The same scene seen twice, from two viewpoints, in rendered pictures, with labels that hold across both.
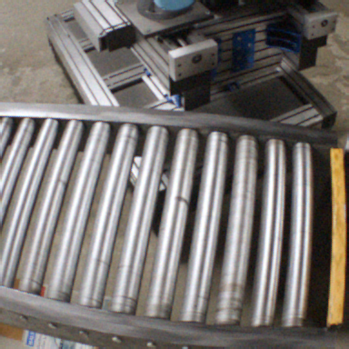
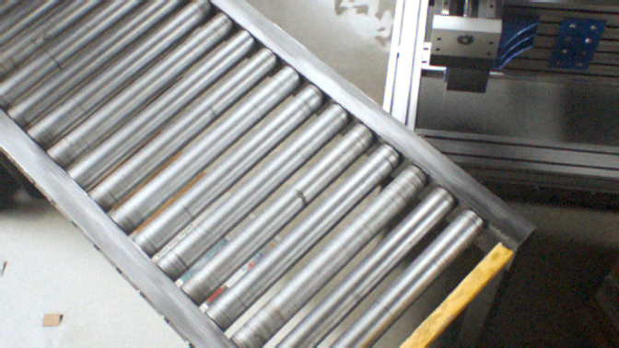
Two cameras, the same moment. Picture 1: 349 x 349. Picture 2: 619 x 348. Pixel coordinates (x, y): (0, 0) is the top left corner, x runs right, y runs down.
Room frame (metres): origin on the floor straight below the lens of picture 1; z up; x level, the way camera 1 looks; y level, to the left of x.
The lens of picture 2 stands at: (0.15, -0.47, 2.11)
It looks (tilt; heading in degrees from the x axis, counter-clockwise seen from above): 62 degrees down; 43
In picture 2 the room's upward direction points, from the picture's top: 9 degrees counter-clockwise
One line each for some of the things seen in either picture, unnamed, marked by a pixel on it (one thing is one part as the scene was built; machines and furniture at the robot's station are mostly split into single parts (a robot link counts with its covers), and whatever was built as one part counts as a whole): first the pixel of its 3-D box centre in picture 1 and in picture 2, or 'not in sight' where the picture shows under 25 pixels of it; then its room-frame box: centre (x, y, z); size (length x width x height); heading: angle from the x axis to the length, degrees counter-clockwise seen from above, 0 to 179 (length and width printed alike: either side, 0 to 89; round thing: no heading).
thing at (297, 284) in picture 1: (301, 234); (388, 307); (0.53, -0.25, 0.77); 0.47 x 0.05 x 0.05; 170
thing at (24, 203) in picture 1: (24, 202); (166, 108); (0.63, 0.32, 0.77); 0.47 x 0.05 x 0.05; 170
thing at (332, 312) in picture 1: (339, 232); (421, 340); (0.50, -0.33, 0.81); 0.43 x 0.03 x 0.02; 170
